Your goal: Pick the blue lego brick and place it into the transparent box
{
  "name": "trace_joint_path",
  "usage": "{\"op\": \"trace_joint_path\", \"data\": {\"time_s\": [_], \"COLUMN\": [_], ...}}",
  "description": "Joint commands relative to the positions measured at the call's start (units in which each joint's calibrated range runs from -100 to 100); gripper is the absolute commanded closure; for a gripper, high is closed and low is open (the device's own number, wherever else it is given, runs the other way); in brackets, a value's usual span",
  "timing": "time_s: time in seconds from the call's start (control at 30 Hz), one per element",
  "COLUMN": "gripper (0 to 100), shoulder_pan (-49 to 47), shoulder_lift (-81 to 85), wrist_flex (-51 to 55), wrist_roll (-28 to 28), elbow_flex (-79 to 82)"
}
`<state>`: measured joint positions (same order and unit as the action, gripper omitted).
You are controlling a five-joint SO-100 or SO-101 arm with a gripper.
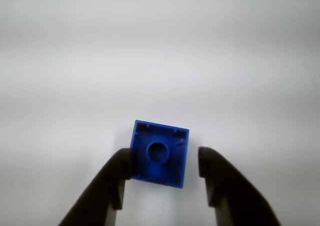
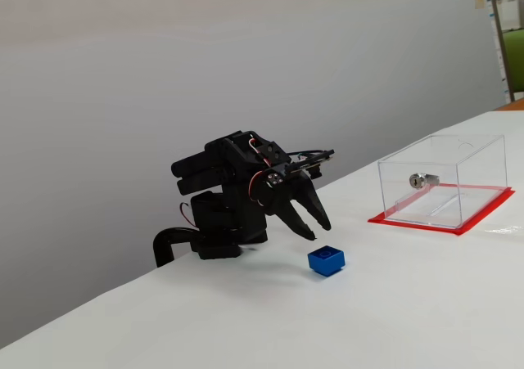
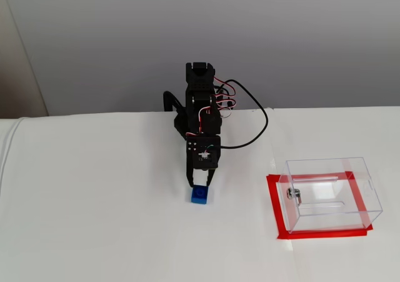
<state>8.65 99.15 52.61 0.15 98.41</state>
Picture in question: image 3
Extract black cable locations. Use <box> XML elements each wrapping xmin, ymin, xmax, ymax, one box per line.
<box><xmin>220</xmin><ymin>79</ymin><xmax>269</xmax><ymax>149</ymax></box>

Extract silver cam lock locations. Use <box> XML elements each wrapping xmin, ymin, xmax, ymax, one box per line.
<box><xmin>286</xmin><ymin>188</ymin><xmax>303</xmax><ymax>205</ymax></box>

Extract black table clamp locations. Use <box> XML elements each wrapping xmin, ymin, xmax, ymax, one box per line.
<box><xmin>162</xmin><ymin>90</ymin><xmax>185</xmax><ymax>113</ymax></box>

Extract red white servo wires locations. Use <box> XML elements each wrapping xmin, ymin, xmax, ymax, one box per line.
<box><xmin>196</xmin><ymin>78</ymin><xmax>238</xmax><ymax>133</ymax></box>

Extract red base plate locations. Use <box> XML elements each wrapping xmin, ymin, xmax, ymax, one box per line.
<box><xmin>266</xmin><ymin>171</ymin><xmax>374</xmax><ymax>240</ymax></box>

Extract blue lego brick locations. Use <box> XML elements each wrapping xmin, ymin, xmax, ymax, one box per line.
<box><xmin>190</xmin><ymin>184</ymin><xmax>211</xmax><ymax>205</ymax></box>

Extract transparent acrylic box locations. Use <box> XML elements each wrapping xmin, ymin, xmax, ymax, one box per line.
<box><xmin>279</xmin><ymin>156</ymin><xmax>384</xmax><ymax>234</ymax></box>

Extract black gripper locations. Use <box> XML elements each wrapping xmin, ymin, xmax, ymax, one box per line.
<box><xmin>186</xmin><ymin>134</ymin><xmax>222</xmax><ymax>188</ymax></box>

